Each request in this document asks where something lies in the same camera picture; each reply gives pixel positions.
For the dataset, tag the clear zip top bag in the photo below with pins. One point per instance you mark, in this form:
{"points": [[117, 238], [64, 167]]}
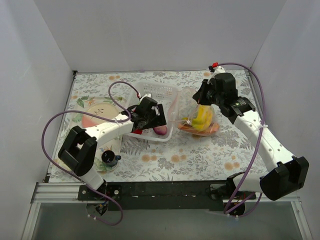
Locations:
{"points": [[188, 107]]}

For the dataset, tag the pink beige round plate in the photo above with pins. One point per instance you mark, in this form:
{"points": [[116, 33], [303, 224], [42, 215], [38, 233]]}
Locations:
{"points": [[104, 110]]}

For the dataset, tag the purple onion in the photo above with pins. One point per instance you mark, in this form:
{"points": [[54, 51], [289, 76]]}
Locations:
{"points": [[160, 130]]}

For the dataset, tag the yellow banana bunch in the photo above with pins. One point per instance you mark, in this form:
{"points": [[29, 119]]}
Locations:
{"points": [[203, 118]]}

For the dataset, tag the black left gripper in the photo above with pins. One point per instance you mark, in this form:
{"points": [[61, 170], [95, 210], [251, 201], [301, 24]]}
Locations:
{"points": [[152, 118]]}

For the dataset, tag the red strawberry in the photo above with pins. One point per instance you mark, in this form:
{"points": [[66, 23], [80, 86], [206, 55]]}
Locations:
{"points": [[138, 131]]}

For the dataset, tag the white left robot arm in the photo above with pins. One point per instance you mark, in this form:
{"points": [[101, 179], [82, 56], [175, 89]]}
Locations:
{"points": [[79, 148]]}

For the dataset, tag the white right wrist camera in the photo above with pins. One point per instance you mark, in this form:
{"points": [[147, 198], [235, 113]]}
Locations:
{"points": [[216, 69]]}

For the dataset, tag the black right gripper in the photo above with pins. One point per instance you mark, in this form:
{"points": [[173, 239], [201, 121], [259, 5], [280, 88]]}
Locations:
{"points": [[203, 92]]}

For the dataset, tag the dark blue mug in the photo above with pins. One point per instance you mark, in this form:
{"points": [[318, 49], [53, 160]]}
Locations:
{"points": [[110, 158]]}

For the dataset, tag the floral table mat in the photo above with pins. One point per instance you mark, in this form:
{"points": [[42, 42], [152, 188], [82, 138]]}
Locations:
{"points": [[185, 157]]}

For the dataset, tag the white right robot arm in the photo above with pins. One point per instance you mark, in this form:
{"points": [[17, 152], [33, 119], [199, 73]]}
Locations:
{"points": [[286, 173]]}

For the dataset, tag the white plastic basket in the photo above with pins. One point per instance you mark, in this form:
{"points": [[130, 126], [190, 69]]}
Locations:
{"points": [[166, 95]]}

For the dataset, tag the aluminium frame rail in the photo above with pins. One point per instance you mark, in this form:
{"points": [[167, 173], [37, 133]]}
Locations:
{"points": [[65, 211]]}

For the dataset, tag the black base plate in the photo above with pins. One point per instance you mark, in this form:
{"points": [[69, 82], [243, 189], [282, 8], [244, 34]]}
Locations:
{"points": [[170, 195]]}

